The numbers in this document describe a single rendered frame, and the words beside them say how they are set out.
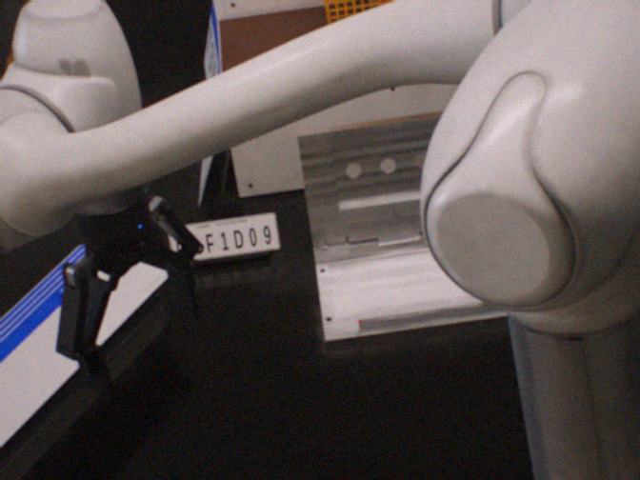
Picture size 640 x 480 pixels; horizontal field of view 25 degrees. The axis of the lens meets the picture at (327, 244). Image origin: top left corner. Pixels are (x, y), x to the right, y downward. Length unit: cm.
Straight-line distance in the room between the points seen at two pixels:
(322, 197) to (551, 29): 121
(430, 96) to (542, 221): 139
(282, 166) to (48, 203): 108
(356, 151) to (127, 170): 94
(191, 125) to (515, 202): 39
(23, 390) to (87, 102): 67
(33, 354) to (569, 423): 106
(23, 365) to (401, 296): 53
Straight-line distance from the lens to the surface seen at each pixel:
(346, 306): 202
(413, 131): 205
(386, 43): 110
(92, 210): 138
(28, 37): 130
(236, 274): 213
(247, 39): 229
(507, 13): 102
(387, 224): 209
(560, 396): 98
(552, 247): 81
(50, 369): 190
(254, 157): 222
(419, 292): 203
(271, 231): 214
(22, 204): 119
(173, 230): 150
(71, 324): 144
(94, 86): 129
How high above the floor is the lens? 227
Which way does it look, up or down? 39 degrees down
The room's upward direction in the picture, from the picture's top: 8 degrees counter-clockwise
